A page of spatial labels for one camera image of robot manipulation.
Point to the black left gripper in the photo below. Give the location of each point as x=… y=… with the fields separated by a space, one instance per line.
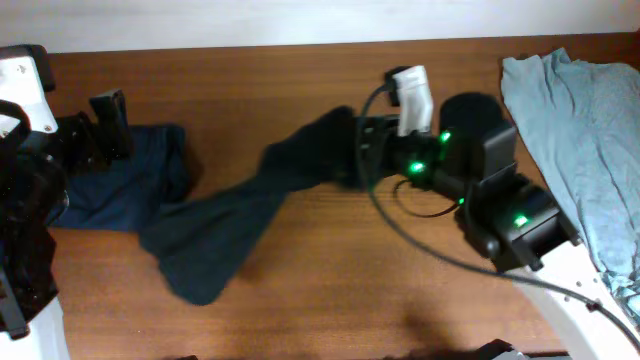
x=81 y=130

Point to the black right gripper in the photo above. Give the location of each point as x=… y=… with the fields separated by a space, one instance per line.
x=377 y=151

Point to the dark green t-shirt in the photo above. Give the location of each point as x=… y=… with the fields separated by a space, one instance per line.
x=201 y=244

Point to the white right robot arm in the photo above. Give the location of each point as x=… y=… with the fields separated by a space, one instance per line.
x=506 y=217

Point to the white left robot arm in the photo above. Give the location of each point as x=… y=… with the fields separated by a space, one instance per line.
x=39 y=152

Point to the folded navy blue garment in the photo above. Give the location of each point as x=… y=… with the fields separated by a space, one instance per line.
x=130 y=194

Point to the light blue t-shirt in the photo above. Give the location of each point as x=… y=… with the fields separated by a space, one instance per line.
x=580 y=123

